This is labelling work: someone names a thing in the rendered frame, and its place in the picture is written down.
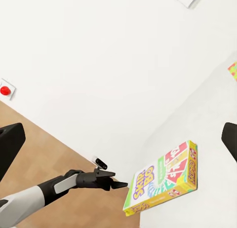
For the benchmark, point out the board game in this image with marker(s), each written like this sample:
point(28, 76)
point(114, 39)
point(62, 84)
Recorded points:
point(170, 176)

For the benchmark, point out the sliding door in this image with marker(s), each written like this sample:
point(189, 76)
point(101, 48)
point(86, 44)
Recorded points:
point(42, 158)

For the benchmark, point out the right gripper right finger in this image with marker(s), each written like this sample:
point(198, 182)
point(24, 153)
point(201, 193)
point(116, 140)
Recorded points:
point(229, 138)

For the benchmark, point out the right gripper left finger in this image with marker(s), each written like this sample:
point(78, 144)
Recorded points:
point(12, 138)

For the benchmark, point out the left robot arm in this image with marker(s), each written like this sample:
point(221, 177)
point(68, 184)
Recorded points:
point(17, 207)

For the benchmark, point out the desk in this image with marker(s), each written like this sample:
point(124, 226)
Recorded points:
point(200, 119)

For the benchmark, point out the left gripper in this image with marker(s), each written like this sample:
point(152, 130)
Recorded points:
point(102, 179)

